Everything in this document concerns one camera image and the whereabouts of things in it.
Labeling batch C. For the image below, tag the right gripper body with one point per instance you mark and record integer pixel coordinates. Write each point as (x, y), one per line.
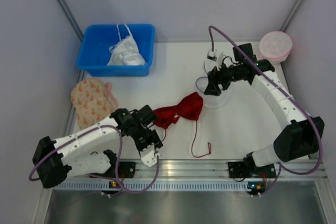
(218, 77)

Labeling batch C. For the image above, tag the aluminium mounting rail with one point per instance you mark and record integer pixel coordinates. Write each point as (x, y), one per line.
(202, 169)

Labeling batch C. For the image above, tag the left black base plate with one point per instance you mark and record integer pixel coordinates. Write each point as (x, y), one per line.
(125, 170)

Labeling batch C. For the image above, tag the red bra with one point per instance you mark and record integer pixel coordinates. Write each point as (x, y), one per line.
(189, 108)

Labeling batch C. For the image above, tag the floral patterned bra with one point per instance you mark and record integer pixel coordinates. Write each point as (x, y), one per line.
(93, 101)

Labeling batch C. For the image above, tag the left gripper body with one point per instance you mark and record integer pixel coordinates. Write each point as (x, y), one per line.
(151, 137)

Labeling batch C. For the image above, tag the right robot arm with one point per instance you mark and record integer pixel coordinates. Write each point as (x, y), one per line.
(300, 133)

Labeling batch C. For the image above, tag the blue plastic bin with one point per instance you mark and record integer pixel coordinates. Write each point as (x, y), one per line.
(94, 52)

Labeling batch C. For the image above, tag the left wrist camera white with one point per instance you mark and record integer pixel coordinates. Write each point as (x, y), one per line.
(149, 156)

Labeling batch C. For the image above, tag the slotted cable duct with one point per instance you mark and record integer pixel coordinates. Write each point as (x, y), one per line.
(105, 185)

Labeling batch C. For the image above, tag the white bra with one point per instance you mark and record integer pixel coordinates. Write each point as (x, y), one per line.
(126, 51)

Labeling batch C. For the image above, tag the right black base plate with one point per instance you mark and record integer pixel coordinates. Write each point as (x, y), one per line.
(241, 170)

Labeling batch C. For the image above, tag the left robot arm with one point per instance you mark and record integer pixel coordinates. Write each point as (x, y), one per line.
(96, 150)

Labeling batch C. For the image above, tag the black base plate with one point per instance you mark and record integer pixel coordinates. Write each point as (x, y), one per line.
(241, 170)
(125, 170)

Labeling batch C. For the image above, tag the pink trimmed mesh laundry bag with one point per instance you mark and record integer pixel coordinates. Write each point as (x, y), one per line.
(275, 46)

